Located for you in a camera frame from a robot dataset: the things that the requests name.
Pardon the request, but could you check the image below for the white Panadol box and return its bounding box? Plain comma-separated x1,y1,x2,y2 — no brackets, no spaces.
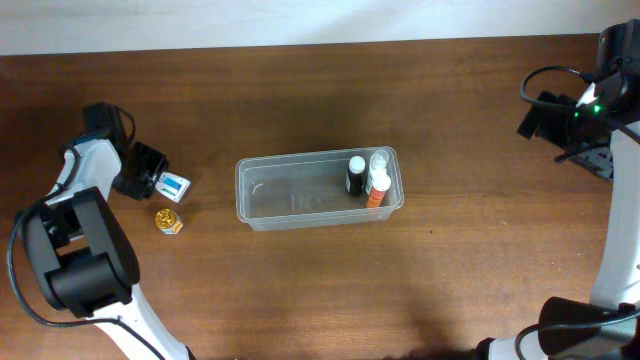
155,171,191,203

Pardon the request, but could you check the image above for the small gold lid jar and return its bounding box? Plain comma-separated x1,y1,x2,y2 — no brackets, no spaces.
155,209,184,235

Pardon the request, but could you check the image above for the white spray bottle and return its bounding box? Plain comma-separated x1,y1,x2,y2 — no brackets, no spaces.
365,150,389,195

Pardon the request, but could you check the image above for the orange tube white cap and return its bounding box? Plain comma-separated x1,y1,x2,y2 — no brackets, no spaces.
366,174,392,208

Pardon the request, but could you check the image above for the dark syrup bottle white cap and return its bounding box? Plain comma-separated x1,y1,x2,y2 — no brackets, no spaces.
346,156,366,197

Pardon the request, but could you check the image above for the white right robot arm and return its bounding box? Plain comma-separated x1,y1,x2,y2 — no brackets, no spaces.
472,19,639,360

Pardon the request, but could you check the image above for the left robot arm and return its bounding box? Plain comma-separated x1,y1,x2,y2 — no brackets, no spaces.
7,102,193,359

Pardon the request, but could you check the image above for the clear plastic container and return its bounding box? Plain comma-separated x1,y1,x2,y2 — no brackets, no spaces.
235,146,404,231

